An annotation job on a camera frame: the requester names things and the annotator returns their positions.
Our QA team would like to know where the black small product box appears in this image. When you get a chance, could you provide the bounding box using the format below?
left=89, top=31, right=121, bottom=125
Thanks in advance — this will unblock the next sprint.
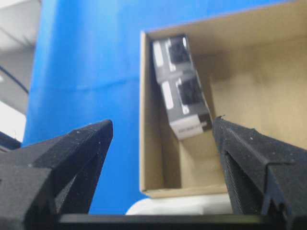
left=159, top=72, right=213, bottom=140
left=152, top=34, right=196, bottom=84

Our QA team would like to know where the open brown cardboard box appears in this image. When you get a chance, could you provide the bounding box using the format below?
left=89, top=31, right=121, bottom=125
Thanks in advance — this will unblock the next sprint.
left=139, top=0, right=307, bottom=198

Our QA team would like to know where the blue table cloth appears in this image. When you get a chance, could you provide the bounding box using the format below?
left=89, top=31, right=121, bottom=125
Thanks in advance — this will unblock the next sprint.
left=21, top=0, right=298, bottom=215

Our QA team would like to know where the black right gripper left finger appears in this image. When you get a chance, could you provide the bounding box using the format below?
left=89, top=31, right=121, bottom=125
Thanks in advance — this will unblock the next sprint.
left=0, top=120, right=113, bottom=230

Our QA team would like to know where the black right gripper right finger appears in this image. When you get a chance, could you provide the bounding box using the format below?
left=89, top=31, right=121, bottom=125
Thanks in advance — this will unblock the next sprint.
left=213, top=117, right=307, bottom=230

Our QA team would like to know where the white plastic tray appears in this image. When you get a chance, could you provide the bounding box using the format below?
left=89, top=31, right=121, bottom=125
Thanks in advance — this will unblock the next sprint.
left=126, top=193, right=233, bottom=215

